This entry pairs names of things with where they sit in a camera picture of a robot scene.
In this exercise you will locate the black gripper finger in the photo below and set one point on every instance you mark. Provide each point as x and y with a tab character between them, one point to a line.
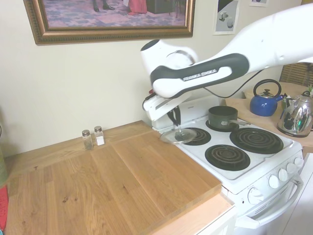
173	117
179	113

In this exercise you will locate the gold framed painting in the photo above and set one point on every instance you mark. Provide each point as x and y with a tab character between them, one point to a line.
110	31

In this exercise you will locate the round glass pot lid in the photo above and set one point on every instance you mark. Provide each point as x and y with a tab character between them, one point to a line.
171	137

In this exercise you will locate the cropped grey shapes poster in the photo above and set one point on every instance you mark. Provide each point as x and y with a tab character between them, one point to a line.
258	2

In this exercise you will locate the shiny silver kettle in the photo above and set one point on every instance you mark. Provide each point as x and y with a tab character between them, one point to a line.
297	117

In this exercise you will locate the green cloth item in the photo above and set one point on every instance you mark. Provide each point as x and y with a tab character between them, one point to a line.
3	166

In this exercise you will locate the white stove knob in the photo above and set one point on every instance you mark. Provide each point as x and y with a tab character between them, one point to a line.
298	162
255	195
283	174
273	181
291	168

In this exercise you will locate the wooden window blind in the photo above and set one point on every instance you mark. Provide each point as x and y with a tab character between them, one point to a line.
296	73

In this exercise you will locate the glass salt shaker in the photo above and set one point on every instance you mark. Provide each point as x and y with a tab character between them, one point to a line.
99	138

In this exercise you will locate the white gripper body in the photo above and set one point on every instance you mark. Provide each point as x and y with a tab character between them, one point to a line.
159	107

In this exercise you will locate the dark green saucepan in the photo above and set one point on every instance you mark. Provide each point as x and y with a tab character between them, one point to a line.
220	117

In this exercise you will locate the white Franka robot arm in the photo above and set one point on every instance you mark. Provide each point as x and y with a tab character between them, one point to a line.
220	71

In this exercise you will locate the large wooden butcher block slab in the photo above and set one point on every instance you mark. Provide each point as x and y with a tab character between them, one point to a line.
110	183

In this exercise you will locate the red cloth item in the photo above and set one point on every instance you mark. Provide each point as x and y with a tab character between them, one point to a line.
3	208

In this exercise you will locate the large black coil burner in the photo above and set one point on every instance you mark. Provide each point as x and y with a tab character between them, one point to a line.
256	141

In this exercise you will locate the blue stovetop kettle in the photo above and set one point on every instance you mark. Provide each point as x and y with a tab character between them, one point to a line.
264	104

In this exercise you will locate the glass pepper shaker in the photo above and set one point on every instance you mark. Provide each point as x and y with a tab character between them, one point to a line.
87	142

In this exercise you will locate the large grey shapes poster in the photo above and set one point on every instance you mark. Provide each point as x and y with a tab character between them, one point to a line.
225	17

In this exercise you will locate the white electric stove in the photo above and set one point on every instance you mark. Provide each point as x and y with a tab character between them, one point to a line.
256	203

